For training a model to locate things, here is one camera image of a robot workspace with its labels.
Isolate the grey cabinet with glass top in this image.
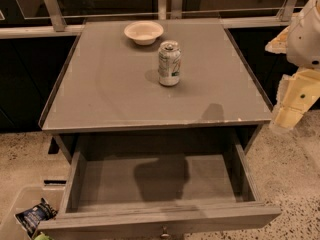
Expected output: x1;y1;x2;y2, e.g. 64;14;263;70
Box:
38;18;274;165

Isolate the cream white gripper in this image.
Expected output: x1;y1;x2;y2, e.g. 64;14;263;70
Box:
265;27;320;131

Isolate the white green soda can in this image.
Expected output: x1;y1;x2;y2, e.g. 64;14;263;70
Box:
158;40;181;87

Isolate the white paper bowl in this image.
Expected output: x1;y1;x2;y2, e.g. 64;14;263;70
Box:
124;21;164;45

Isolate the right metal railing bracket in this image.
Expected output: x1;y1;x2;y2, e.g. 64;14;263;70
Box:
277;0;298;22

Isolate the clear plastic bin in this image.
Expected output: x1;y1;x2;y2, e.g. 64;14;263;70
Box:
0;186;64;240

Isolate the grey top drawer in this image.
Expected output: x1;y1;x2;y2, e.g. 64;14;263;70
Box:
39;129;281;240

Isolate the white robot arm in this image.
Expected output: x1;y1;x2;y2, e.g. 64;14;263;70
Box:
265;0;320;133

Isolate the left metal railing bracket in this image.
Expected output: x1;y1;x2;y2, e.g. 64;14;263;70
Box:
43;0;67;32

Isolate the middle metal railing bracket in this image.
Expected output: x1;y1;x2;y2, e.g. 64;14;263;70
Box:
157;0;183;20

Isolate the metal railing bracket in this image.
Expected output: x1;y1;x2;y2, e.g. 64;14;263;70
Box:
43;0;67;32
277;0;298;22
157;0;183;20

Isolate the green object in bin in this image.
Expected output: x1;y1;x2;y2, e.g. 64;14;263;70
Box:
33;232;54;240

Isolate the dark blue snack bag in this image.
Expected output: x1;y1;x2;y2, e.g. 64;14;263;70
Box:
14;198;58;238

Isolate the metal drawer knob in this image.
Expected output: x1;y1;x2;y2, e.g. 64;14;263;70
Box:
160;226;170;240

